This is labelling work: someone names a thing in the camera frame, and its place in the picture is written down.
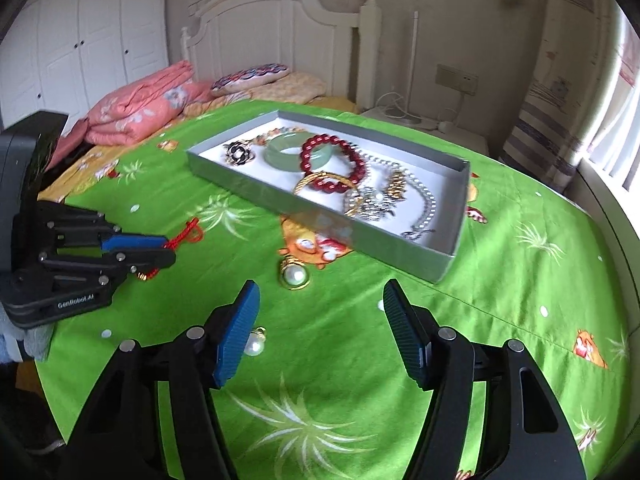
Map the embroidered patterned pillow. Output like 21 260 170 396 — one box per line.
210 62 292 97

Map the pink floral quilt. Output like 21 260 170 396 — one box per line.
47 60 217 163

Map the green printed sheet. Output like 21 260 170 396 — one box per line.
35 99 631 480

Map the dark red bead bracelet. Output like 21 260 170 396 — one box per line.
300 132 368 192

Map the yellow floral pillow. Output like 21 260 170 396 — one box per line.
182 72 328 117

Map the white wooden headboard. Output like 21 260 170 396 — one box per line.
180 0 383 106

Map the pastel stone bead bracelet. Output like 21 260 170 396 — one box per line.
247 127 301 144

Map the white pearl necklace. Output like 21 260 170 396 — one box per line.
345 147 438 241

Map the silver gold rhinestone brooch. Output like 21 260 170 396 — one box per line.
345 185 396 222

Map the white charger cable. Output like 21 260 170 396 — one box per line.
375 91 451 126

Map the red string bracelet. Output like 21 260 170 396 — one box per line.
136 219 205 282

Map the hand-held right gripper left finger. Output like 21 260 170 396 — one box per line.
65 280 261 480

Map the white lamp stand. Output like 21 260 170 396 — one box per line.
392 10 425 125

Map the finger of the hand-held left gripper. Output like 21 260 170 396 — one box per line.
15 201 169 252
40 249 177 286

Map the wall socket panel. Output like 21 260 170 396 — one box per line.
435 64 478 93

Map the gold filigree ornament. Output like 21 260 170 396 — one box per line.
386 169 408 197

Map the printed striped curtain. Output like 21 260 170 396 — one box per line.
500 0 631 196

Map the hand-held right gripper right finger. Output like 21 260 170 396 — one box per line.
382 279 586 480

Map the white wardrobe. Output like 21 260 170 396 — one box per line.
0 0 170 131

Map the gold rimmed pearl pendant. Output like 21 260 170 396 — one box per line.
279 256 312 291

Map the gold bangle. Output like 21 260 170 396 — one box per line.
292 170 361 196

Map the pale green jade bangle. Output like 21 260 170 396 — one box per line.
263 132 332 170

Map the small pearl drop earring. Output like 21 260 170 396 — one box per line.
245 326 268 357

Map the white nightstand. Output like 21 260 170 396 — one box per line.
360 105 490 157

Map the gold ring black flower pearl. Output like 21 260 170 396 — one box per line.
222 141 258 167

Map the grey cardboard box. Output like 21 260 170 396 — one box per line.
186 108 472 283

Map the yellow printed bed sheet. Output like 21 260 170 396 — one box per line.
37 142 123 206

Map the white window frame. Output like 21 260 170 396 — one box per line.
575 10 640 311

